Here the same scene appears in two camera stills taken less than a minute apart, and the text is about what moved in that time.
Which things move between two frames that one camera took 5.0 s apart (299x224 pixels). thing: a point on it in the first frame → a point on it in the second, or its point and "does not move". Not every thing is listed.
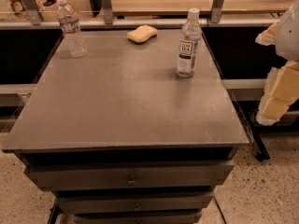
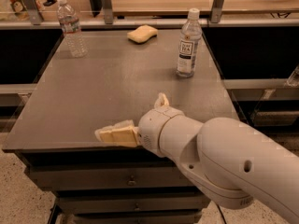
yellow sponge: (142, 34) does not move
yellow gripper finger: (268, 36) → (162, 101)
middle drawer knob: (136, 207) does not move
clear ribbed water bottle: (72, 29) does not move
